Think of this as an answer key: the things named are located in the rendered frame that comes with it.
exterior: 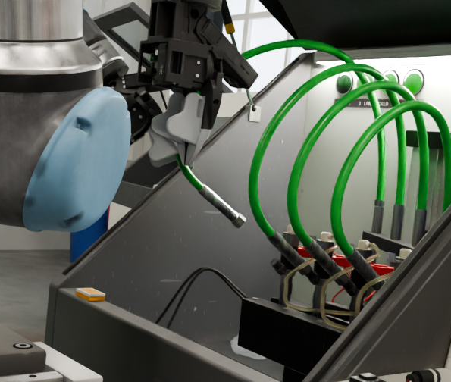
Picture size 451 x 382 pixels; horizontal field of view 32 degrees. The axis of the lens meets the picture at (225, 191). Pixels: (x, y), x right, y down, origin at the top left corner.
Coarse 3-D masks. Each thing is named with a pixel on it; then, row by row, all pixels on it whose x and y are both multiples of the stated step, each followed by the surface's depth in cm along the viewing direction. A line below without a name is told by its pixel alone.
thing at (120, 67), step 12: (120, 60) 130; (108, 72) 128; (120, 72) 131; (108, 84) 130; (120, 84) 130; (132, 96) 127; (144, 96) 128; (132, 108) 128; (144, 108) 127; (132, 120) 127; (144, 120) 127; (132, 132) 127; (144, 132) 132
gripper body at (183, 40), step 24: (168, 0) 94; (192, 0) 95; (216, 0) 96; (168, 24) 96; (192, 24) 97; (144, 48) 98; (168, 48) 93; (192, 48) 95; (216, 48) 97; (168, 72) 93; (192, 72) 96
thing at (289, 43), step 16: (256, 48) 131; (272, 48) 132; (320, 48) 134; (336, 48) 135; (368, 80) 137; (368, 96) 137; (384, 144) 138; (384, 160) 138; (192, 176) 130; (384, 176) 139
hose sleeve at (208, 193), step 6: (204, 186) 130; (198, 192) 131; (204, 192) 130; (210, 192) 131; (210, 198) 131; (216, 198) 131; (216, 204) 131; (222, 204) 131; (222, 210) 132; (228, 210) 132; (234, 210) 133; (228, 216) 132; (234, 216) 132
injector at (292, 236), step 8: (288, 240) 127; (296, 240) 127; (296, 248) 127; (280, 256) 128; (272, 264) 126; (280, 264) 126; (288, 264) 127; (280, 272) 127; (288, 272) 127; (288, 280) 127; (280, 288) 128; (288, 288) 128; (280, 296) 128; (288, 296) 128; (280, 304) 128
